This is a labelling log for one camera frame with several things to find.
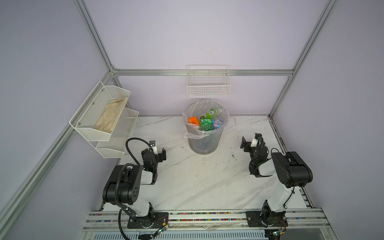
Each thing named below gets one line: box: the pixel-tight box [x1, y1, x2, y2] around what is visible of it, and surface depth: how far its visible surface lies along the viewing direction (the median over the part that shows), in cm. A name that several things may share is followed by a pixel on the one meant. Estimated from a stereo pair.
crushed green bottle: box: [200, 116, 214, 131], surface depth 88 cm
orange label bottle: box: [187, 116, 200, 126], surface depth 91 cm
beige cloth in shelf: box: [94, 97, 127, 134], surface depth 80 cm
